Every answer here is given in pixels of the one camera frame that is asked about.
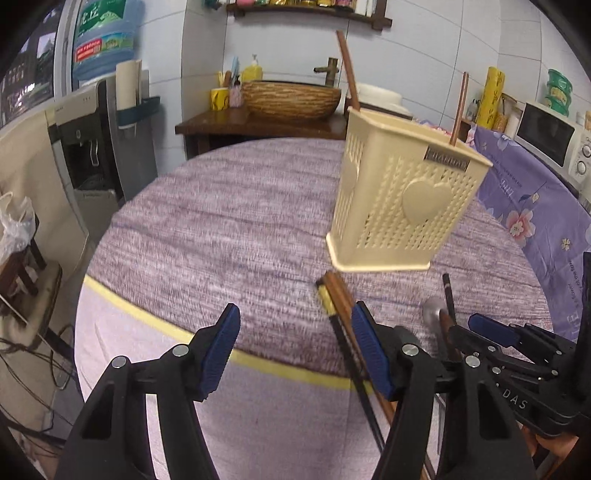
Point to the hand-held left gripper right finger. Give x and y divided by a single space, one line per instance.
369 350

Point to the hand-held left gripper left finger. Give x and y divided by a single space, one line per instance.
221 350

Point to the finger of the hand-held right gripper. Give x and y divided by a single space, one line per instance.
491 327
461 339

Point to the black chopstick yellow band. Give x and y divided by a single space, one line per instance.
325 300
448 295

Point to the cream plastic utensil basket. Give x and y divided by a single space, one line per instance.
392 207

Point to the person's right hand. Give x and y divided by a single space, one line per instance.
554 457

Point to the purple floral cloth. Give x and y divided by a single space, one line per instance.
531 198

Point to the wooden chair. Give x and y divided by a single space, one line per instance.
39 286

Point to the white microwave oven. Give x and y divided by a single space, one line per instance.
545 134

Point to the dark wooden cabinet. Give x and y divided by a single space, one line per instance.
221 124

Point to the yellow plastic roll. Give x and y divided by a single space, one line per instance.
490 97

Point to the clear plastic bag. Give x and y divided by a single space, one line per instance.
16 226

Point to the stack of green cans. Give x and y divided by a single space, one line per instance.
559 92

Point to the yellow cup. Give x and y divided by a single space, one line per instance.
220 99

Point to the teal plastic holder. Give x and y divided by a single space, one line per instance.
138 113

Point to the white round pot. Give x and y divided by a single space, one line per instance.
383 99

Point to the pink patterned cup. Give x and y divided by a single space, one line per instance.
236 98

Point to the grey water dispenser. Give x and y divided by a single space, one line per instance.
78 138

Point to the woven wicker basin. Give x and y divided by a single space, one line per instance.
291 99

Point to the yellow soap bottle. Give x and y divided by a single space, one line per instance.
252 71

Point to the blue toothbrush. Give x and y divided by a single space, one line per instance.
235 69

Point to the bronze faucet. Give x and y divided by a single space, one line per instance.
331 69

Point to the window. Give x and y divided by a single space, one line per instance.
27 78

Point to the blue water bottle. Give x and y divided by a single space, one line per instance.
106 37

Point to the row of small packets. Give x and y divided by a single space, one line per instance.
300 3

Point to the dark wooden wall shelf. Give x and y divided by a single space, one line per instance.
323 14

